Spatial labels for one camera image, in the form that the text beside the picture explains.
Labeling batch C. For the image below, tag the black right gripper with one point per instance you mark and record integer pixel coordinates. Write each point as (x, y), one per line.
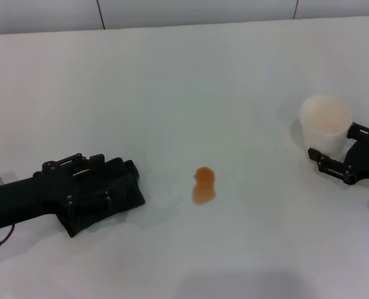
(366, 159)

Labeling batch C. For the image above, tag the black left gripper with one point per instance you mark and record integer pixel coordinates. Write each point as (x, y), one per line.
(19, 202)

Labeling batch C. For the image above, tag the white plastic cup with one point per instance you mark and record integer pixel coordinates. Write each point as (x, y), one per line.
(324, 134)

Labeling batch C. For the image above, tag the dark blue rag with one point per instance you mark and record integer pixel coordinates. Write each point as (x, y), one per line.
(125, 193)

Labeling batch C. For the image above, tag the orange-brown liquid stain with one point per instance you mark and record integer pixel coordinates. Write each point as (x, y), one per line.
(204, 190)

